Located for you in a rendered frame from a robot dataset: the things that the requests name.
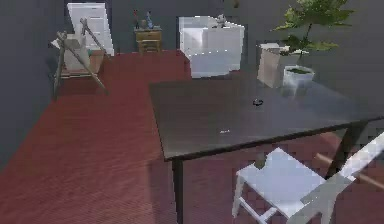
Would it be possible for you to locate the dark brown table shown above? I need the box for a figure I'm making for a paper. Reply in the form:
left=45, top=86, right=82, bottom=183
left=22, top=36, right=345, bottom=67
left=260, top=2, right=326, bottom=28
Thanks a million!
left=148, top=70, right=384, bottom=224

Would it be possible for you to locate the small wooden nightstand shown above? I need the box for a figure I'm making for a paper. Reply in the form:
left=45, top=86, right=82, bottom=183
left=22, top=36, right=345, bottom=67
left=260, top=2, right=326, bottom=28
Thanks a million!
left=133, top=27, right=163, bottom=55

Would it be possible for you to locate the beige paper bag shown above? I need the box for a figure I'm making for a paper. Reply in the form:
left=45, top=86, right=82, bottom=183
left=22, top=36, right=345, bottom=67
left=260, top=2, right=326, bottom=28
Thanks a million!
left=256, top=42, right=290, bottom=89

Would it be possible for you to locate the grey teddy bear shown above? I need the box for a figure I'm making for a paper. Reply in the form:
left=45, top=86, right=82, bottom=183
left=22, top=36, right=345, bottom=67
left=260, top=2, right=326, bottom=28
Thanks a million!
left=213, top=13, right=228, bottom=29

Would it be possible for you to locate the blue figurine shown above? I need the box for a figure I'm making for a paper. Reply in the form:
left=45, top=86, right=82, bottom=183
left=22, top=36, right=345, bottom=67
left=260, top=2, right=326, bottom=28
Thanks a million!
left=145, top=10, right=155, bottom=30

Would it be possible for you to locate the white chair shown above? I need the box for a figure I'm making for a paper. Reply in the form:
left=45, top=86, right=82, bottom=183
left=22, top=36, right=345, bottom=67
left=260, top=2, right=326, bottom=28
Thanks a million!
left=231, top=131, right=384, bottom=224

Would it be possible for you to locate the grey wooden folding chair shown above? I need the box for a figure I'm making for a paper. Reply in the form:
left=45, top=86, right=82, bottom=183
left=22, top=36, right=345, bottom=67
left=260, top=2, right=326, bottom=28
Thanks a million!
left=49, top=17, right=111, bottom=97

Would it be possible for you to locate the white chest of drawers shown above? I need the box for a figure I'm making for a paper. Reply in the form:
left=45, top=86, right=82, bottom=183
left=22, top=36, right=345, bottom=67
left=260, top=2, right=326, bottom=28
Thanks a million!
left=66, top=2, right=115, bottom=57

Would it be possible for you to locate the green plant in white pot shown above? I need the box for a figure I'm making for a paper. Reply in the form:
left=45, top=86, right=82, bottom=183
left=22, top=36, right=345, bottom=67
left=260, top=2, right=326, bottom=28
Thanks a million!
left=272, top=0, right=356, bottom=90

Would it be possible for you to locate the brown wooden stick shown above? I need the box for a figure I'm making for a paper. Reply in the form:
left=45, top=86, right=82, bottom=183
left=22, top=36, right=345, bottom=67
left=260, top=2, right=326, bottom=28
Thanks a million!
left=314, top=152, right=384, bottom=191

